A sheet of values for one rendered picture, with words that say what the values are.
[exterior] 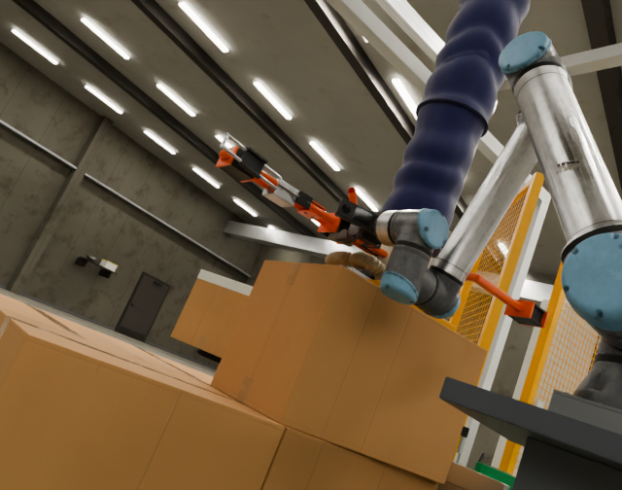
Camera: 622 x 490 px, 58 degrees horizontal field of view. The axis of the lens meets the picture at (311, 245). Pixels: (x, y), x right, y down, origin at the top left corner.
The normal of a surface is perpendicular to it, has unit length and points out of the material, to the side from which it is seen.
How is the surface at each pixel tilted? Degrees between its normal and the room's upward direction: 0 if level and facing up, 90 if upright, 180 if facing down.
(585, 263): 95
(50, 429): 90
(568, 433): 90
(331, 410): 90
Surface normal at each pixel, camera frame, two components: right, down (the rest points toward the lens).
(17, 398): 0.59, 0.04
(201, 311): -0.34, -0.37
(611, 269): -0.64, -0.35
